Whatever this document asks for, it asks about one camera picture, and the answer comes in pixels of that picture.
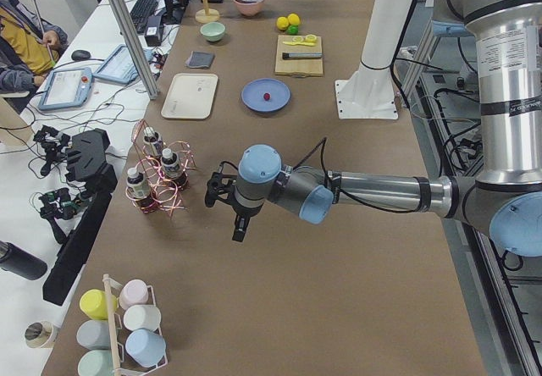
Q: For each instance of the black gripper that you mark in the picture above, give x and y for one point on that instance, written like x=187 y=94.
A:
x=244 y=215

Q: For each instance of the blue plate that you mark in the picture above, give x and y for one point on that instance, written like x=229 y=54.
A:
x=252 y=95

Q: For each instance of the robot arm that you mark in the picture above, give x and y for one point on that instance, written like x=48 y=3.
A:
x=503 y=201

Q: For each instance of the lower left drink bottle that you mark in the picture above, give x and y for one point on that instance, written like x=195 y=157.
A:
x=170 y=164

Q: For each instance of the drink bottle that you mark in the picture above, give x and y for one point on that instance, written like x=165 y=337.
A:
x=138 y=188
x=154 y=140
x=170 y=164

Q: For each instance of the lower right drink bottle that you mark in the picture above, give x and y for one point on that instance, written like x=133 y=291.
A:
x=138 y=188

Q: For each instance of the upper drink bottle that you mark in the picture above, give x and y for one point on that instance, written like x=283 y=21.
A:
x=154 y=140

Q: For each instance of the pink cup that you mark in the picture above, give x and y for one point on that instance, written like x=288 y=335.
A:
x=134 y=292

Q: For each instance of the cream rabbit tray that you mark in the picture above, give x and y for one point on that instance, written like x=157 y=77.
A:
x=190 y=96

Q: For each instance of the white cup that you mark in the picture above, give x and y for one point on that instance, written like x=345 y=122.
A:
x=142 y=317

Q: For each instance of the white cup rack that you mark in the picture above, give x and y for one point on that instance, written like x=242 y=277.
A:
x=123 y=363

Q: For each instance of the blue cup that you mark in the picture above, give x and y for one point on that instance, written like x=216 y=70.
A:
x=145 y=347

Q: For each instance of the wooden cutting board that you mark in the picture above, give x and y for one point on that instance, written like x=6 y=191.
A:
x=298 y=67

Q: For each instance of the grey folded cloth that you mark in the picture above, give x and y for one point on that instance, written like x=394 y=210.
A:
x=200 y=60

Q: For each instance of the yellow cup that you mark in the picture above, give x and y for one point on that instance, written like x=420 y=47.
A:
x=93 y=304

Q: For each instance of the steel cylinder muddler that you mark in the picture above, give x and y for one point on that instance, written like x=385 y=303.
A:
x=289 y=56

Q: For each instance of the yellow plastic knife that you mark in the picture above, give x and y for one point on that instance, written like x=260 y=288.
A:
x=300 y=43

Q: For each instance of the grey cup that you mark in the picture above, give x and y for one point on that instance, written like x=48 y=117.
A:
x=94 y=335

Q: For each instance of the light green bowl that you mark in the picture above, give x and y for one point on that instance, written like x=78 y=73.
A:
x=213 y=31

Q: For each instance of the far teach pendant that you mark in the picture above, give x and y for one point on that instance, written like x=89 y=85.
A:
x=118 y=67

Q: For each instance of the teach pendant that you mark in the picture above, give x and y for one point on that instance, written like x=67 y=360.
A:
x=118 y=67
x=66 y=89

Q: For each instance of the green lime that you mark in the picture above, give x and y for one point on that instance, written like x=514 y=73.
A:
x=292 y=30

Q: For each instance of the mint green cup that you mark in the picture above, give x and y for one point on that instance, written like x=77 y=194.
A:
x=96 y=363

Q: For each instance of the yellow lemon near bowl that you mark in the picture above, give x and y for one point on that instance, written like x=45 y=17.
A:
x=282 y=23

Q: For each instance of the pink bowl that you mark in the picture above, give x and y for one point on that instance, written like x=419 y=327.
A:
x=249 y=9

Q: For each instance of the near teach pendant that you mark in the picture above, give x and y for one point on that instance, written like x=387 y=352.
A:
x=66 y=89

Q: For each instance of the black thermos bottle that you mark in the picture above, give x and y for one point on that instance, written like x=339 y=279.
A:
x=20 y=262

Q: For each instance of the black keyboard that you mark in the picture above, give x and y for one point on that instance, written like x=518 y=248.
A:
x=140 y=13

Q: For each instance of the seated person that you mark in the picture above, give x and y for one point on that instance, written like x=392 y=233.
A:
x=30 y=46

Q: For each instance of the copper wire bottle rack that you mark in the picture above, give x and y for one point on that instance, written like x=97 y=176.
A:
x=167 y=194

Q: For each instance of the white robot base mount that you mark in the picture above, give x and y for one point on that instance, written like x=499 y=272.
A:
x=369 y=93

